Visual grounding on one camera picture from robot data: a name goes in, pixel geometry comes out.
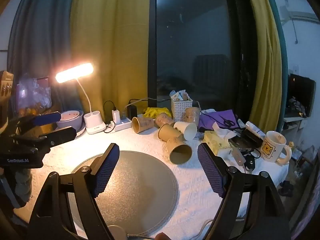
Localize white plastic basket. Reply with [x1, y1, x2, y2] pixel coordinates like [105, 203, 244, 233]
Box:
[171, 97, 193, 122]

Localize black monitor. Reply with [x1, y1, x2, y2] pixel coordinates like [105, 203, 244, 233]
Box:
[287, 74, 317, 117]

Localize white air conditioner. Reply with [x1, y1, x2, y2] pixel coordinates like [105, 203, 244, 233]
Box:
[280, 10, 320, 25]

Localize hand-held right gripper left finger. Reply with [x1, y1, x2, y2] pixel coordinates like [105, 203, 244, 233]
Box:
[29, 143, 120, 240]

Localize white plate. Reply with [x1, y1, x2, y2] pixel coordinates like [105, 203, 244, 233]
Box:
[55, 126, 87, 138]

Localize pink bowl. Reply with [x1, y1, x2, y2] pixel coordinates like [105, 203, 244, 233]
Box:
[60, 110, 80, 122]

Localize black box device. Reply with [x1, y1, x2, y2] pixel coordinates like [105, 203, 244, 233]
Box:
[229, 129, 263, 153]

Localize yellow curtain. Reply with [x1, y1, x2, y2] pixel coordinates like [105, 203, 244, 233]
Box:
[244, 0, 283, 133]
[70, 0, 153, 115]

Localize black scissors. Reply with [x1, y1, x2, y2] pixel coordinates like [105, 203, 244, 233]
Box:
[215, 116, 236, 127]

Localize brown paper cup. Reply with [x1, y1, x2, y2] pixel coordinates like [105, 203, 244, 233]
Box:
[132, 116, 155, 133]
[155, 113, 175, 128]
[158, 123, 183, 142]
[165, 136, 193, 165]
[184, 107, 201, 127]

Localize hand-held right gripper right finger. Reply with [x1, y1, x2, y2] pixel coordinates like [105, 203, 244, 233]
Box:
[197, 142, 292, 240]

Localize teal curtain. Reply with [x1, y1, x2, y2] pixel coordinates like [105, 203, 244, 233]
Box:
[262, 0, 289, 130]
[7, 0, 83, 110]

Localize yellow tissue box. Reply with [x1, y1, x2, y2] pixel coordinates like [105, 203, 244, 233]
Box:
[203, 122, 237, 157]

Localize white round object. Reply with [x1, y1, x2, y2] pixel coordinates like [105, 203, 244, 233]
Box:
[106, 225, 130, 240]

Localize small brown box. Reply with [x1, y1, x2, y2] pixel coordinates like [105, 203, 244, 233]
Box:
[231, 148, 245, 167]

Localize white side shelf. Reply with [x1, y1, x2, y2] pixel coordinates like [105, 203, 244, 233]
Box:
[282, 116, 310, 160]

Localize black car key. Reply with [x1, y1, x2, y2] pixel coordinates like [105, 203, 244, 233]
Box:
[242, 154, 256, 172]

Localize dark window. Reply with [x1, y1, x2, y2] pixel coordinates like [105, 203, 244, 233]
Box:
[147, 0, 258, 120]

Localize dark shoe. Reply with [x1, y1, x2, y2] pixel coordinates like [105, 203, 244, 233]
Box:
[277, 180, 295, 197]

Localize black power adapter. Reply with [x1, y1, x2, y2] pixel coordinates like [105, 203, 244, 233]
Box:
[127, 105, 138, 120]

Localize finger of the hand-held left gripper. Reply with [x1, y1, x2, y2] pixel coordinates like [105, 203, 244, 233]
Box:
[8, 112, 62, 137]
[12, 127, 77, 153]

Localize white desk lamp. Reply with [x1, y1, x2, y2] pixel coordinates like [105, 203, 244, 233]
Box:
[55, 62, 107, 135]

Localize dark screen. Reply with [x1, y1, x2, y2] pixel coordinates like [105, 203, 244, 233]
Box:
[16, 77, 53, 113]

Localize black cable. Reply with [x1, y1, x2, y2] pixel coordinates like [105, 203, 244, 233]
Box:
[103, 101, 117, 133]

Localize white power strip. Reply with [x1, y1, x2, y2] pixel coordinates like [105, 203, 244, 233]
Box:
[110, 117, 132, 132]

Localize white bear mug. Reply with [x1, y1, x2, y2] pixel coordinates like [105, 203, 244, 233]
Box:
[260, 131, 292, 165]

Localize small packets bundle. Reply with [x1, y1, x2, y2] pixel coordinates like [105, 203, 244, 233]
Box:
[170, 89, 192, 102]

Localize pale purple bowl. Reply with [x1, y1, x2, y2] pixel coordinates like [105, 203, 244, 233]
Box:
[56, 109, 84, 129]

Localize purple cloth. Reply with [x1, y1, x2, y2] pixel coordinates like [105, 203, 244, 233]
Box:
[199, 109, 239, 133]

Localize white paper cup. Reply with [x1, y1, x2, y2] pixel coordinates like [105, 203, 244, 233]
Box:
[173, 121, 198, 141]

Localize grey round placemat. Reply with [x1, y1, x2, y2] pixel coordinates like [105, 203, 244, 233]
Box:
[67, 151, 179, 238]

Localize white tube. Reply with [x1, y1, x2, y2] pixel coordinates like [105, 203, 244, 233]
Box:
[245, 121, 265, 138]

